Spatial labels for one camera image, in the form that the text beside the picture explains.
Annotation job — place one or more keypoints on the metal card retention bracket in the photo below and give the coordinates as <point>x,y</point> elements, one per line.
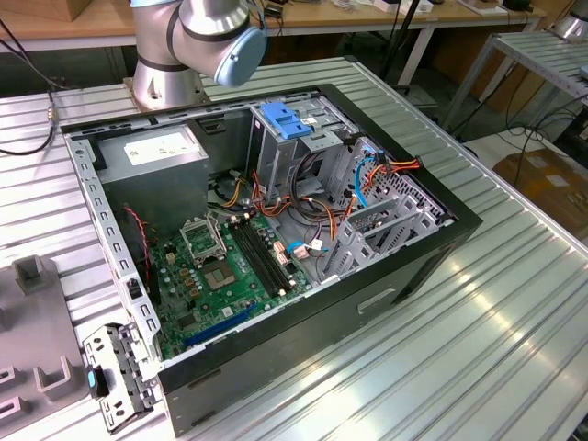
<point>121,363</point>

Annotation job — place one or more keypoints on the black open PC case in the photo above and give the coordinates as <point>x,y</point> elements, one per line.
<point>298,349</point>

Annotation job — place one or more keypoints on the metal slat side table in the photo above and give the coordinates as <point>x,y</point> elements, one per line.
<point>537,55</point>

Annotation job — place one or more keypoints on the grey power supply unit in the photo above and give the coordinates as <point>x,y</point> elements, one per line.
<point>151,184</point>

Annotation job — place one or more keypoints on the brown cardboard box on desk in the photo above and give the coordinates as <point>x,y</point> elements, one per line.
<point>92,9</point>

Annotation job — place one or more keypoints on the green motherboard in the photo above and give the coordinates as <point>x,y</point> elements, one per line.
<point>248,298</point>

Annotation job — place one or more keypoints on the large brown cardboard box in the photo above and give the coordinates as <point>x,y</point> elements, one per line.
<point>542,179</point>

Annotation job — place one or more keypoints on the grey disk bay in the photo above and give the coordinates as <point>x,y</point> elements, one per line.
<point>349,229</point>

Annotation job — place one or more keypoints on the wooden desk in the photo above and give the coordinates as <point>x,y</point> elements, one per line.
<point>349,17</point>

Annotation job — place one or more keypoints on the blue expansion slot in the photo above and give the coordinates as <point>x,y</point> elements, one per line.
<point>216,328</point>

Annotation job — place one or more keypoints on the grey optical drive cage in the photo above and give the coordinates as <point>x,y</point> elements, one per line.
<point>275,161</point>

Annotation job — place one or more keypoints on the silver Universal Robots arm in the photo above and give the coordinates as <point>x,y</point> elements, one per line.
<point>202,27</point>

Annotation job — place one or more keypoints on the black RAM slot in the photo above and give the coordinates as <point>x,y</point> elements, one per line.
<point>260,258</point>
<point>272,253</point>
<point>254,260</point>
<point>266,256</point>

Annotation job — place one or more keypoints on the CPU socket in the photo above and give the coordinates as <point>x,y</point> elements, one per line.
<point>220,275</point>

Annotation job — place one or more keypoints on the grey parts rack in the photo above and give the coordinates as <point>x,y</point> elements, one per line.
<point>37,331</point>

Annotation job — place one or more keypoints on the blue drive cage latch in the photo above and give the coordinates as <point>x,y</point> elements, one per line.
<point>285,121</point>

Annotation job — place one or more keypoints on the black case fan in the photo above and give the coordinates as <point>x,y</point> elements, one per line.
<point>138,257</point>

